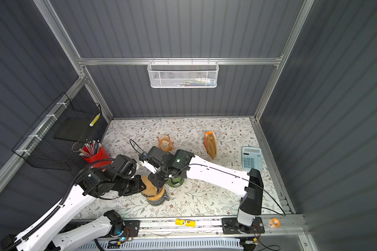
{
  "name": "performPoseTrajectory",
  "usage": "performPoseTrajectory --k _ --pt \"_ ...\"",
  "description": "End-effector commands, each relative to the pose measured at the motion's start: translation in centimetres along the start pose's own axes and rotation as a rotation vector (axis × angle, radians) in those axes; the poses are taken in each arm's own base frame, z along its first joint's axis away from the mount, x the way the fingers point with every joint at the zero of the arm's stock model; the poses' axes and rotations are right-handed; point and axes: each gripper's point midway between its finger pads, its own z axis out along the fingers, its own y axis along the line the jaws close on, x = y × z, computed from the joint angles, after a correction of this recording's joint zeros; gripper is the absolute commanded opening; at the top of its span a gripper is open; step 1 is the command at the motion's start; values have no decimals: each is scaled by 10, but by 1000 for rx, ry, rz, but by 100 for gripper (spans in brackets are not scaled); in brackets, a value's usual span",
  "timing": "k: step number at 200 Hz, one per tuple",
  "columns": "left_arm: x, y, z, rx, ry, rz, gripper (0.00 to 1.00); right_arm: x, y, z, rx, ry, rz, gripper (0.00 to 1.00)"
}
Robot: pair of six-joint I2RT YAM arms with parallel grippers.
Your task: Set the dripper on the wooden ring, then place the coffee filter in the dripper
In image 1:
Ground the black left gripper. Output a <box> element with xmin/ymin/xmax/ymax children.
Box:
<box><xmin>114</xmin><ymin>174</ymin><xmax>149</xmax><ymax>195</ymax></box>

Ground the clear grey glass carafe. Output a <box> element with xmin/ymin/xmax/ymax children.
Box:
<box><xmin>147</xmin><ymin>193</ymin><xmax>170</xmax><ymax>206</ymax></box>

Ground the orange coffee filter pack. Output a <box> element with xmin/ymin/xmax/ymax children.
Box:
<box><xmin>204</xmin><ymin>131</ymin><xmax>217</xmax><ymax>160</ymax></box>

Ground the wooden dripper ring base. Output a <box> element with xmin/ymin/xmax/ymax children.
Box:
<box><xmin>146</xmin><ymin>190</ymin><xmax>164</xmax><ymax>201</ymax></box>

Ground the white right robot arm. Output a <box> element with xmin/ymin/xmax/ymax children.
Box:
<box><xmin>139</xmin><ymin>146</ymin><xmax>263</xmax><ymax>227</ymax></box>

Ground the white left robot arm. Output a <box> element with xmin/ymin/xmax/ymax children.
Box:
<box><xmin>1</xmin><ymin>155</ymin><xmax>146</xmax><ymax>251</ymax></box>

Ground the green glass dripper cone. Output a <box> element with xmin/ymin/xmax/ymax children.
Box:
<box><xmin>167</xmin><ymin>177</ymin><xmax>184</xmax><ymax>188</ymax></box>

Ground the amber glass carafe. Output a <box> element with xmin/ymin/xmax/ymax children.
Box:
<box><xmin>157</xmin><ymin>134</ymin><xmax>174</xmax><ymax>152</ymax></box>

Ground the red pencil cup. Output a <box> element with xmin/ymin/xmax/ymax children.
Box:
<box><xmin>78</xmin><ymin>140</ymin><xmax>111</xmax><ymax>167</ymax></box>

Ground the yellow marker in basket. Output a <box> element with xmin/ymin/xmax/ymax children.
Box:
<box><xmin>89</xmin><ymin>113</ymin><xmax>101</xmax><ymax>127</ymax></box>

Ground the light blue calculator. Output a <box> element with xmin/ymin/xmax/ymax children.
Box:
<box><xmin>242</xmin><ymin>146</ymin><xmax>263</xmax><ymax>172</ymax></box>

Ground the orange tape roll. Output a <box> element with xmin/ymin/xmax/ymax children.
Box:
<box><xmin>269</xmin><ymin>218</ymin><xmax>281</xmax><ymax>228</ymax></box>

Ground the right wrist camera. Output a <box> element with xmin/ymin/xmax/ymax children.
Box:
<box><xmin>139</xmin><ymin>153</ymin><xmax>157</xmax><ymax>174</ymax></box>

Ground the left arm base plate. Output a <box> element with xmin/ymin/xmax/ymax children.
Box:
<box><xmin>110</xmin><ymin>220</ymin><xmax>141</xmax><ymax>239</ymax></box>

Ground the black corrugated cable conduit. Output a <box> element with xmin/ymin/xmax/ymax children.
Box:
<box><xmin>4</xmin><ymin>158</ymin><xmax>117</xmax><ymax>251</ymax></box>

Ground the black wire wall basket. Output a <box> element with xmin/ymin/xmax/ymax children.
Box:
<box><xmin>13</xmin><ymin>96</ymin><xmax>105</xmax><ymax>172</ymax></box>

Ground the white slotted cable duct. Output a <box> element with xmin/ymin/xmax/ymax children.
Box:
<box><xmin>95</xmin><ymin>237</ymin><xmax>244</xmax><ymax>251</ymax></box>

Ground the white mesh wall basket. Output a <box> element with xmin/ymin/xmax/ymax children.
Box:
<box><xmin>147</xmin><ymin>60</ymin><xmax>219</xmax><ymax>88</ymax></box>

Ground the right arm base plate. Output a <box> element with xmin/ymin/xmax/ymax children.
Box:
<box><xmin>221</xmin><ymin>217</ymin><xmax>265</xmax><ymax>235</ymax></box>

